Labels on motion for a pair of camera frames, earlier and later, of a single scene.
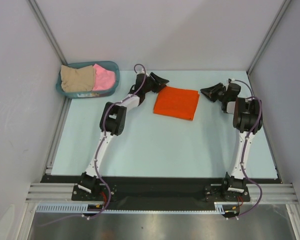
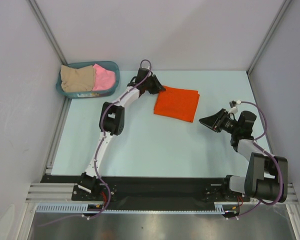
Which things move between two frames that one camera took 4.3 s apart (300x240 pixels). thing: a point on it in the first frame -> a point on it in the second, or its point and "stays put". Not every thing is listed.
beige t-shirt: [73, 80] stays put
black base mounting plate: [227, 190] stays put
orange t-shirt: [177, 102] stays put
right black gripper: [211, 92] -> [215, 121]
